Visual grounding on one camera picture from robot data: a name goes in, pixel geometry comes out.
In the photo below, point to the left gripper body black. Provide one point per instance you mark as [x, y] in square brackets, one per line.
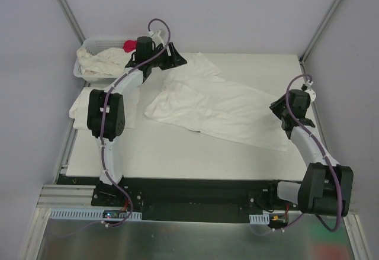
[170, 57]

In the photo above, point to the right white cable duct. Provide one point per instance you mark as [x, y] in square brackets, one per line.
[259, 219]

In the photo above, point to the aluminium frame post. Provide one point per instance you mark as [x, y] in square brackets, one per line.
[72, 20]
[321, 28]

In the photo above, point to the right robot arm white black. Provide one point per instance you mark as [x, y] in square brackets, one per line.
[326, 186]

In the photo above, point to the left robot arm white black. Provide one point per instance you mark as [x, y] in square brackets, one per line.
[106, 117]

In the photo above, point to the left white cable duct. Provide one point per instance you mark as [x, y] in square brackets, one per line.
[87, 214]

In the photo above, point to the folded white t shirt stack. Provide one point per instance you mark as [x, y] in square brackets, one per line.
[79, 109]

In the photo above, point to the right aluminium frame post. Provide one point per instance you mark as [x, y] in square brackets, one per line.
[321, 28]

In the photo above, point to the aluminium rail front left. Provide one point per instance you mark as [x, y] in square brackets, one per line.
[65, 196]

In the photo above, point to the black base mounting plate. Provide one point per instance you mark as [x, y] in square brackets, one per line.
[185, 200]

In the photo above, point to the white plastic laundry basket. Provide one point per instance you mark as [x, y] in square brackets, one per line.
[94, 46]

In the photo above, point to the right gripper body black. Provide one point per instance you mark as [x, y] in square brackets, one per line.
[278, 108]

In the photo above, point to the white cable duct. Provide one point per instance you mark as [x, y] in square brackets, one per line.
[87, 214]
[259, 219]

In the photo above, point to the red garment in basket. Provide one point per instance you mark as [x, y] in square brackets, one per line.
[130, 46]

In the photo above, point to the left aluminium frame post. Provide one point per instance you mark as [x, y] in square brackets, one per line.
[72, 20]

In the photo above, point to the cream clothes in basket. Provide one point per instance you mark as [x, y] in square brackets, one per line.
[110, 62]

